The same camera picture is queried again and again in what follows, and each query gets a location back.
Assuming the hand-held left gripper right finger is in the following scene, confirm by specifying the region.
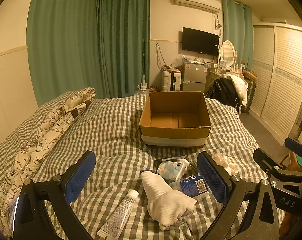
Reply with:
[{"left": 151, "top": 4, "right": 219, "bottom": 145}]
[{"left": 197, "top": 151, "right": 289, "bottom": 240}]

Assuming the wide green curtain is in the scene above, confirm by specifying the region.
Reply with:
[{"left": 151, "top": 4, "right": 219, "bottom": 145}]
[{"left": 27, "top": 0, "right": 151, "bottom": 107}]

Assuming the white padded jacket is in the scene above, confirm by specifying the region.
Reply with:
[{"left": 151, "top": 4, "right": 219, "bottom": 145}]
[{"left": 222, "top": 73, "right": 249, "bottom": 105}]

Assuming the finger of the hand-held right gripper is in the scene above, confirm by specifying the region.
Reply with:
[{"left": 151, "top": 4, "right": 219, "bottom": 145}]
[
  {"left": 253, "top": 148, "right": 287, "bottom": 178},
  {"left": 284, "top": 137, "right": 302, "bottom": 159}
]

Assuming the white oval vanity mirror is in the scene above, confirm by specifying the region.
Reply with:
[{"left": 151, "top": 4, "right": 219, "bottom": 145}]
[{"left": 220, "top": 40, "right": 238, "bottom": 69}]

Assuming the cream dressing table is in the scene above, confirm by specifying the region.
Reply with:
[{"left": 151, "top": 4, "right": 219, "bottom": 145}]
[{"left": 207, "top": 64, "right": 244, "bottom": 85}]

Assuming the clear plastic bag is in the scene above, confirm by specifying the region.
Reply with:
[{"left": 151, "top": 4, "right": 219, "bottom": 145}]
[{"left": 171, "top": 55, "right": 184, "bottom": 68}]

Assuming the white louvred wardrobe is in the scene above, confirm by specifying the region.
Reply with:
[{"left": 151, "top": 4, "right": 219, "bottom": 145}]
[{"left": 247, "top": 22, "right": 302, "bottom": 145}]

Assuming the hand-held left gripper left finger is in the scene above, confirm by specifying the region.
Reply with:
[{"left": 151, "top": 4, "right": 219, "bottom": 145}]
[{"left": 13, "top": 151, "right": 96, "bottom": 240}]

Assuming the white cream tube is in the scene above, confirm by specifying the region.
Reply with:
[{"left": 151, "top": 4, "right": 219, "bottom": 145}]
[{"left": 96, "top": 189, "right": 139, "bottom": 238}]

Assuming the dark blue barcode packet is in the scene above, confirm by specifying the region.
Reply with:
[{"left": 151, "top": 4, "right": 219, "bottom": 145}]
[{"left": 170, "top": 172, "right": 208, "bottom": 197}]

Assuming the white air conditioner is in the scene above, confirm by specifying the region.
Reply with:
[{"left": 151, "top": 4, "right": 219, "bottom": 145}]
[{"left": 174, "top": 0, "right": 221, "bottom": 14}]

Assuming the open cardboard box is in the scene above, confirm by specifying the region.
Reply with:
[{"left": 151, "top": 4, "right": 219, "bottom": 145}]
[{"left": 138, "top": 91, "right": 212, "bottom": 148}]

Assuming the dark hard suitcase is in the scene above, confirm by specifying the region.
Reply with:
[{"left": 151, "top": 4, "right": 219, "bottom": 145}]
[{"left": 241, "top": 79, "right": 257, "bottom": 113}]

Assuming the white knit glove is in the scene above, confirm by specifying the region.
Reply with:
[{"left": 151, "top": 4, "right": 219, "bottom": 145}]
[{"left": 140, "top": 169, "right": 197, "bottom": 231}]

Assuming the floral cream quilt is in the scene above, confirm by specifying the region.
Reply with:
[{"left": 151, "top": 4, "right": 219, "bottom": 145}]
[{"left": 0, "top": 87, "right": 96, "bottom": 230}]

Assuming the black wall television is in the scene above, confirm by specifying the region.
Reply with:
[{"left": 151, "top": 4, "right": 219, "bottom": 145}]
[{"left": 181, "top": 27, "right": 220, "bottom": 56}]

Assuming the narrow green curtain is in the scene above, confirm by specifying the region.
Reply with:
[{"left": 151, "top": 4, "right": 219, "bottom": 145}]
[{"left": 221, "top": 0, "right": 254, "bottom": 72}]

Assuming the hanging wall cable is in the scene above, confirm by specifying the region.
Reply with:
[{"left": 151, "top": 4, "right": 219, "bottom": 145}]
[{"left": 155, "top": 42, "right": 167, "bottom": 70}]

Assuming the small white bottle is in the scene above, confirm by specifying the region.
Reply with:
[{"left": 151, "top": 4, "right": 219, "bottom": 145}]
[{"left": 175, "top": 158, "right": 190, "bottom": 180}]

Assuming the silver mini fridge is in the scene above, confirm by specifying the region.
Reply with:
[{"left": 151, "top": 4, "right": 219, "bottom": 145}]
[{"left": 181, "top": 62, "right": 208, "bottom": 92}]

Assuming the thin white pole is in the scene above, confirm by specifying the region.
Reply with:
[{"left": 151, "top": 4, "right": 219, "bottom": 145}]
[{"left": 141, "top": 38, "right": 146, "bottom": 88}]

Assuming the floral tissue pack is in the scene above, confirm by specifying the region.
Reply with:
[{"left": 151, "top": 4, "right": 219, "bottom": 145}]
[{"left": 157, "top": 160, "right": 181, "bottom": 180}]

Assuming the flat black packet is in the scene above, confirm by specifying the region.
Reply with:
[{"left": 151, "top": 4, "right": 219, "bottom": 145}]
[{"left": 153, "top": 156, "right": 184, "bottom": 164}]

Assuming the white hard suitcase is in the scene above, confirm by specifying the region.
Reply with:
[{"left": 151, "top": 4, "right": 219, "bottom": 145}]
[{"left": 161, "top": 69, "right": 183, "bottom": 92}]

